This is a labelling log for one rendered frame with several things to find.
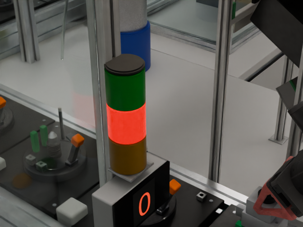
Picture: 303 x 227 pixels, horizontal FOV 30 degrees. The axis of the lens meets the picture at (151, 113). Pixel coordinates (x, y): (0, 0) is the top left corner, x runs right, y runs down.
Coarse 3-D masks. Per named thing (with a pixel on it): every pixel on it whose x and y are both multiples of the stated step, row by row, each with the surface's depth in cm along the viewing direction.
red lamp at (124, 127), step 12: (108, 108) 71; (144, 108) 71; (108, 120) 72; (120, 120) 70; (132, 120) 70; (144, 120) 72; (108, 132) 73; (120, 132) 71; (132, 132) 71; (144, 132) 73
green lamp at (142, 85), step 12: (108, 72) 68; (144, 72) 69; (108, 84) 68; (120, 84) 67; (132, 84) 68; (144, 84) 69; (108, 96) 70; (120, 96) 68; (132, 96) 68; (144, 96) 70; (120, 108) 69; (132, 108) 69
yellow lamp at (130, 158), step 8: (112, 144) 73; (120, 144) 72; (128, 144) 72; (136, 144) 73; (144, 144) 74; (112, 152) 74; (120, 152) 73; (128, 152) 73; (136, 152) 73; (144, 152) 75; (112, 160) 75; (120, 160) 74; (128, 160) 74; (136, 160) 74; (144, 160) 75; (112, 168) 76; (120, 168) 74; (128, 168) 74; (136, 168) 75
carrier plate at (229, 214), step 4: (232, 204) 113; (228, 208) 112; (232, 208) 112; (224, 212) 111; (228, 212) 111; (232, 212) 111; (220, 216) 110; (224, 216) 110; (228, 216) 110; (232, 216) 110; (236, 216) 110; (216, 220) 109; (220, 220) 109; (224, 220) 109; (228, 220) 109; (232, 220) 109; (236, 220) 109; (240, 220) 109; (212, 224) 108; (216, 224) 108; (220, 224) 108; (224, 224) 108; (228, 224) 108; (232, 224) 108
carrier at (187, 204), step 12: (180, 180) 119; (180, 192) 116; (192, 192) 116; (204, 192) 116; (168, 204) 110; (180, 204) 113; (192, 204) 113; (204, 204) 113; (216, 204) 113; (156, 216) 107; (168, 216) 107; (180, 216) 110; (192, 216) 110; (204, 216) 110
